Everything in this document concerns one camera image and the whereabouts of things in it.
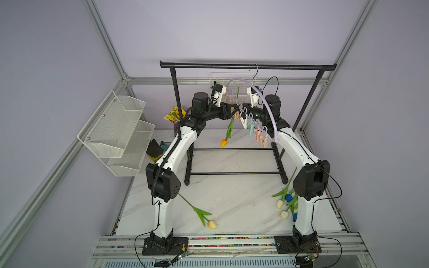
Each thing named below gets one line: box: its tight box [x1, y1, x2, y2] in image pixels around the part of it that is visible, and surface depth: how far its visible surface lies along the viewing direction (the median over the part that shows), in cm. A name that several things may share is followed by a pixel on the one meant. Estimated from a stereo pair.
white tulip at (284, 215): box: [279, 209, 289, 220], surface depth 82 cm
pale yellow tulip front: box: [177, 192, 218, 231], surface depth 82 cm
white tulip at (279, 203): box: [271, 166, 298, 210], surface depth 87 cm
